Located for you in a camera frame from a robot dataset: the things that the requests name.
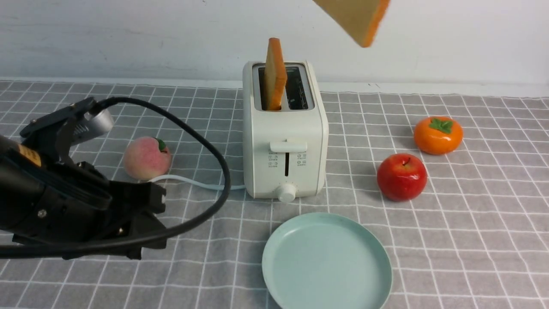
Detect white two-slot toaster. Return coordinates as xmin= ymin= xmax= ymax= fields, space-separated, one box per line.
xmin=242 ymin=61 xmax=329 ymax=203

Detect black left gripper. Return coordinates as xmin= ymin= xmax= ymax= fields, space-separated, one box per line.
xmin=1 ymin=137 xmax=167 ymax=260

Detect orange persimmon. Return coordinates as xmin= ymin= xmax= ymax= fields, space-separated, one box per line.
xmin=413 ymin=117 xmax=464 ymax=156

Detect grey checked tablecloth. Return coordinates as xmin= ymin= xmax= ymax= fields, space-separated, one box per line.
xmin=1 ymin=85 xmax=548 ymax=309

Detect pink peach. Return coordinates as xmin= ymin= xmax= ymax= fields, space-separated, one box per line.
xmin=122 ymin=136 xmax=172 ymax=180

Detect light green round plate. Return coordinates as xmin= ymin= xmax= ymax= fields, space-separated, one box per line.
xmin=262 ymin=212 xmax=393 ymax=309

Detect white toaster power cord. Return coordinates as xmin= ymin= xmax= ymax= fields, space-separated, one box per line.
xmin=150 ymin=174 xmax=246 ymax=191

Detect toasted bread slice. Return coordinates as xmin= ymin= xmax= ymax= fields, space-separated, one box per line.
xmin=314 ymin=0 xmax=390 ymax=48
xmin=263 ymin=37 xmax=287 ymax=111

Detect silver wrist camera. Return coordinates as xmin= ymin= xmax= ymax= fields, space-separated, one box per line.
xmin=20 ymin=97 xmax=115 ymax=148

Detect red apple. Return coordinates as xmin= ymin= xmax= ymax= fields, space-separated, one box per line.
xmin=377 ymin=153 xmax=428 ymax=202

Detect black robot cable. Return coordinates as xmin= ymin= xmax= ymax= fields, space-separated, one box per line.
xmin=0 ymin=97 xmax=232 ymax=259

